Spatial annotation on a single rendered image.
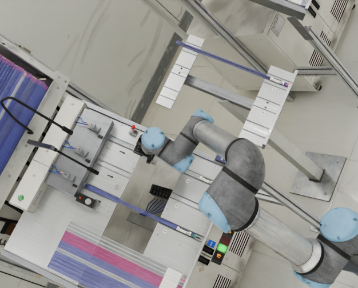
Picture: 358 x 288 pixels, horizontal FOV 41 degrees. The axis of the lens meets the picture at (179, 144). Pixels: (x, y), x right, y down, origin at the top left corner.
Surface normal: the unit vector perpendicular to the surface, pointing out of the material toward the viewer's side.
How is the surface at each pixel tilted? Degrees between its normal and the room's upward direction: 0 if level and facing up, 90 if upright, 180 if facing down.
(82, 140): 45
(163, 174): 0
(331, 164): 0
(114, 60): 90
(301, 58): 90
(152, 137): 54
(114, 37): 90
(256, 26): 0
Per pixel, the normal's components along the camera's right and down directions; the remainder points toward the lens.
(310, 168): 0.62, 0.11
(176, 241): -0.04, -0.25
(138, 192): -0.66, -0.46
